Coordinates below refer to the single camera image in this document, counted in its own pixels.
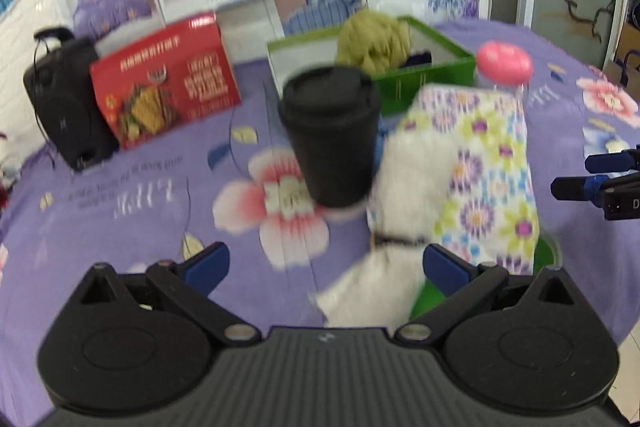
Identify olive green mesh bath sponge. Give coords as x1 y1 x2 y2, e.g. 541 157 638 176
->
335 10 411 76

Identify floral quilted oven mitt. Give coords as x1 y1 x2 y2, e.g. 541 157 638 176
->
389 84 539 265

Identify black lidded coffee cup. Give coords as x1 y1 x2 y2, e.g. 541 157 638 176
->
278 66 381 208

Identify white fluffy towel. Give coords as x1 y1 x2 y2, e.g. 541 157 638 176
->
314 130 461 332

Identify green cardboard box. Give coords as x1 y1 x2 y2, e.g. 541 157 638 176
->
267 16 475 116

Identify glass jar with pink lid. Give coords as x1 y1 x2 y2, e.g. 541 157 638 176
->
474 41 534 98

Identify black portable speaker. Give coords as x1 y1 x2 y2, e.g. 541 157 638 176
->
23 27 119 172

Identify purple floral tablecloth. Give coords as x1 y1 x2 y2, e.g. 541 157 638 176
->
1 20 639 426

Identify dark purple velvet scrunchie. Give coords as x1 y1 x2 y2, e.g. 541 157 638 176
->
401 50 433 68

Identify red cracker box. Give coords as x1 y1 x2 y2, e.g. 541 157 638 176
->
90 12 241 150

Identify green pot holder mat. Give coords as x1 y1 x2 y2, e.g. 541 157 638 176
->
410 233 563 319

